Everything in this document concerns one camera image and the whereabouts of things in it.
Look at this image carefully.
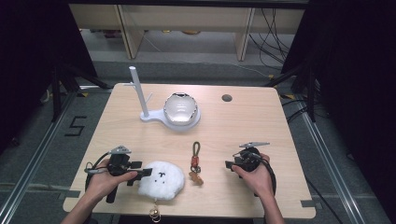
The black floor cable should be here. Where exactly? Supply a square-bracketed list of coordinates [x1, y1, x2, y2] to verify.
[304, 175, 339, 224]

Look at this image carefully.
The brown braided bear keychain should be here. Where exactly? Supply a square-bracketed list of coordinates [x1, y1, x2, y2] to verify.
[188, 141, 205, 187]

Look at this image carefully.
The person's left hand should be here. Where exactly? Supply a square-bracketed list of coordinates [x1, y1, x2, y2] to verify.
[84, 158, 138, 203]

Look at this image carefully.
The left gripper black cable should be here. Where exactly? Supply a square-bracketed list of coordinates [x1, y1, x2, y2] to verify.
[84, 151, 110, 191]

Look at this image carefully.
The white plush keychain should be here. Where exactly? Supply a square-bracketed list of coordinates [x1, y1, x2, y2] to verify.
[137, 160, 186, 224]

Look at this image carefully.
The black metal stand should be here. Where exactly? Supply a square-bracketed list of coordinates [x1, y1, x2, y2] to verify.
[263, 61, 318, 123]
[50, 61, 114, 123]

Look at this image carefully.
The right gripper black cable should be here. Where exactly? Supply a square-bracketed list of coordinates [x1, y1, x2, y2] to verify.
[241, 148, 277, 198]

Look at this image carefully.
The white tree-shaped hanger stand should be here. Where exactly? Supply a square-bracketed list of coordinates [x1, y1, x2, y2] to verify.
[122, 65, 202, 132]

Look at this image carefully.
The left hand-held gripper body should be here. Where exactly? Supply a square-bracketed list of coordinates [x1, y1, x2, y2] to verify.
[105, 145, 133, 204]

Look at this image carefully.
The black curtain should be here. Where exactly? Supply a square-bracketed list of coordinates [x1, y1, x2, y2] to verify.
[0, 0, 98, 155]
[281, 0, 396, 217]

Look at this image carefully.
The grey tape strip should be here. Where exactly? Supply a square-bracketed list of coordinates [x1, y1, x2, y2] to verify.
[300, 199, 323, 209]
[57, 189, 81, 201]

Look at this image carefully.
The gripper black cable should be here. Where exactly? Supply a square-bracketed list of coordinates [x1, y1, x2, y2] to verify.
[84, 151, 110, 191]
[241, 148, 277, 198]

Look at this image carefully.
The light wooden desk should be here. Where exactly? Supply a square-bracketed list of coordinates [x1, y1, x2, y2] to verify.
[68, 3, 306, 62]

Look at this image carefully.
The black cable bundle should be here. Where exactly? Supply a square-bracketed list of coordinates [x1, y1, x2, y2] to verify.
[248, 8, 297, 72]

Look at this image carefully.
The person's right hand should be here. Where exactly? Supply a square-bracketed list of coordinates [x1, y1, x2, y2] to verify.
[231, 153, 276, 200]

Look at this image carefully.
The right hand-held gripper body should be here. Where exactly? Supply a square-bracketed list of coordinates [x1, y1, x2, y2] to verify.
[233, 141, 271, 173]

